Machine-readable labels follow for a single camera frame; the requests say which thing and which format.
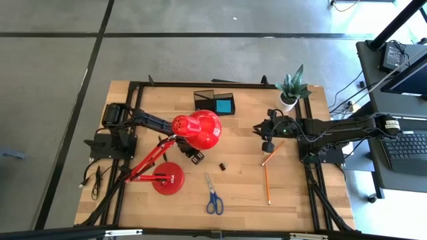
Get orange pencil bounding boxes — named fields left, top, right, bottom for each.
left=264, top=165, right=272, bottom=205
left=261, top=140, right=286, bottom=167

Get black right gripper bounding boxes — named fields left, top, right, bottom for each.
left=252, top=109, right=300, bottom=153

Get black keyboard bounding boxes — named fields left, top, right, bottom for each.
left=383, top=131, right=427, bottom=177

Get black power adapter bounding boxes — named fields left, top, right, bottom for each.
left=381, top=41, right=407, bottom=73

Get tall black pole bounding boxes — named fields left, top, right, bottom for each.
left=368, top=0, right=427, bottom=51

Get black mesh desk organizer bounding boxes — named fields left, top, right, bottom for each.
left=193, top=89, right=236, bottom=117

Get blue-handled scissors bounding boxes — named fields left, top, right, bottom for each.
left=204, top=171, right=224, bottom=216

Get white power strip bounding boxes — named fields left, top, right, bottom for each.
left=344, top=101, right=362, bottom=113

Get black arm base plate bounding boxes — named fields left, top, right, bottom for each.
left=88, top=132, right=138, bottom=160
left=298, top=137, right=346, bottom=165

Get black monitor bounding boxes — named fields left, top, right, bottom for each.
left=380, top=53, right=427, bottom=97

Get black camera mount rail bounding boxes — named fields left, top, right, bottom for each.
left=0, top=225, right=427, bottom=240

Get blue sticky note pad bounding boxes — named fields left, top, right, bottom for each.
left=216, top=99, right=233, bottom=114

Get snake plant in white pot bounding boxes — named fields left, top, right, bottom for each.
left=274, top=64, right=313, bottom=113

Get loose black cable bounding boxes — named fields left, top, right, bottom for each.
left=79, top=159, right=113, bottom=201

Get black side desk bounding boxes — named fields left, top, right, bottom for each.
left=356, top=39, right=427, bottom=194

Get grey floor object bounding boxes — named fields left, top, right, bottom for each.
left=0, top=145, right=27, bottom=160

